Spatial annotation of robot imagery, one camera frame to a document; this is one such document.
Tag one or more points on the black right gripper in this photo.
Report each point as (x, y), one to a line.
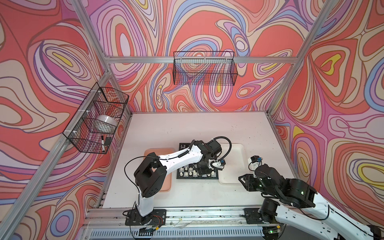
(249, 179)

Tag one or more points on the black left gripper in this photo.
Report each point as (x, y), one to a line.
(207, 172)

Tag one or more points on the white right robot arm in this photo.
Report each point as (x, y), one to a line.
(295, 203)

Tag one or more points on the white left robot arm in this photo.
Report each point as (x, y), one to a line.
(172, 162)

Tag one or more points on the black white chess board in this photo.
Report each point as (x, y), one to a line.
(189, 171)

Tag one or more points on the white plastic tray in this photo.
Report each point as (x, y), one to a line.
(236, 166)

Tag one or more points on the pink plastic tray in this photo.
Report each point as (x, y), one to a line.
(151, 174)

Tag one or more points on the black marker in basket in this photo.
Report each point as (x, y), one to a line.
(103, 144)

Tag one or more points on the white roll in basket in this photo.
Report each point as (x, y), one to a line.
(105, 124)

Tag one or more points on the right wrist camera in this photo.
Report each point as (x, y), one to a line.
(256, 159)

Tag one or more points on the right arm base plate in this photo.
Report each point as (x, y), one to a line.
(252, 216)

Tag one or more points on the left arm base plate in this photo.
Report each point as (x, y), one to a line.
(156, 218)

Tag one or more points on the black wire basket back wall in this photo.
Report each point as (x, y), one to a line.
(204, 68)

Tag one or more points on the black wire basket wall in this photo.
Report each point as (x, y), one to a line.
(204, 68)
(100, 114)

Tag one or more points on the black wire basket left wall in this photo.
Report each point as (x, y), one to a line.
(100, 114)

